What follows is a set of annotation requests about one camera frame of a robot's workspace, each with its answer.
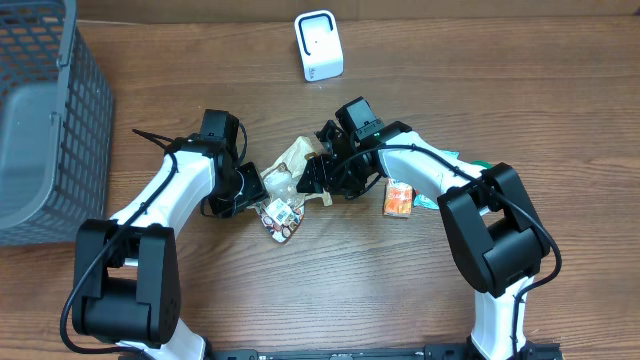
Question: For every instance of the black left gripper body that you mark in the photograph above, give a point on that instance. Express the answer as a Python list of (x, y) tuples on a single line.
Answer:
[(244, 185)]

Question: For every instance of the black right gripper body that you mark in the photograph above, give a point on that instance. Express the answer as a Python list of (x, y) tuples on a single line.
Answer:
[(351, 179)]

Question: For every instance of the beige snack pouch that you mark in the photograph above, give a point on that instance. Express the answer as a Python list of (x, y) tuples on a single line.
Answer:
[(283, 210)]

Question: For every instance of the orange tissue pack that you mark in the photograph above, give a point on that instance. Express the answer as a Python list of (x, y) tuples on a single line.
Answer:
[(398, 201)]

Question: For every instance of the teal packet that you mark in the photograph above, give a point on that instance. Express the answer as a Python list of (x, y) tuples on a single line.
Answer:
[(421, 200)]

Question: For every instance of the green lid small jar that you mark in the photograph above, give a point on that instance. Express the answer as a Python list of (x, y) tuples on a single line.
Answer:
[(483, 164)]

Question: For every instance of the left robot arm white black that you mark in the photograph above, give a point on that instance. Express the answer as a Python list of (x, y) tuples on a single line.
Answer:
[(126, 295)]

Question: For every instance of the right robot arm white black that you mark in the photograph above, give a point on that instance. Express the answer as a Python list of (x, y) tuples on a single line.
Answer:
[(495, 235)]

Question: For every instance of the white barcode scanner stand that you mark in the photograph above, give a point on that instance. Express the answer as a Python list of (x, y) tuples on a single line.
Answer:
[(319, 45)]

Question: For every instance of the grey plastic mesh basket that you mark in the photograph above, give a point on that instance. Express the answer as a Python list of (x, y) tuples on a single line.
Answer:
[(57, 119)]

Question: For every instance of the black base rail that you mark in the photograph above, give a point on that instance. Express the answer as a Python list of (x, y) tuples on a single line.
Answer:
[(340, 354)]

